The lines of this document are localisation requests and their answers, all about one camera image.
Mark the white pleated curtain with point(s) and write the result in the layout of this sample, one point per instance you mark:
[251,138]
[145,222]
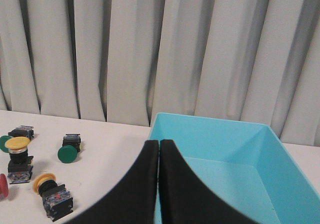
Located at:
[124,61]

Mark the green push button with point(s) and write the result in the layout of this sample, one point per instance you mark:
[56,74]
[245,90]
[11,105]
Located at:
[3,140]
[71,146]

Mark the yellow push button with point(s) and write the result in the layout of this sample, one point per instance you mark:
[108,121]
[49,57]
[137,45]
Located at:
[20,166]
[57,201]

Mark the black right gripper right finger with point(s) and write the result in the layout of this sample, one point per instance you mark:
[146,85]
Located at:
[183,196]

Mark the right green push button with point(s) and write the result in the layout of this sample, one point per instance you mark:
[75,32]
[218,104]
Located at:
[71,146]

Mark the lying red push button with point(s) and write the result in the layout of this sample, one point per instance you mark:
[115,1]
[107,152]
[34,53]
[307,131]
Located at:
[4,190]

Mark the light blue plastic box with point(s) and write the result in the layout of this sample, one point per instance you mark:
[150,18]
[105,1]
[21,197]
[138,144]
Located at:
[245,164]

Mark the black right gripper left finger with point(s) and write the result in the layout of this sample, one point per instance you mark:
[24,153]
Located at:
[132,200]

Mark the left green push button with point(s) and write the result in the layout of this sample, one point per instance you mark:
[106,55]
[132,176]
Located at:
[3,140]

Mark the lying yellow push button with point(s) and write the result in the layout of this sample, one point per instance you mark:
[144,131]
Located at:
[57,201]

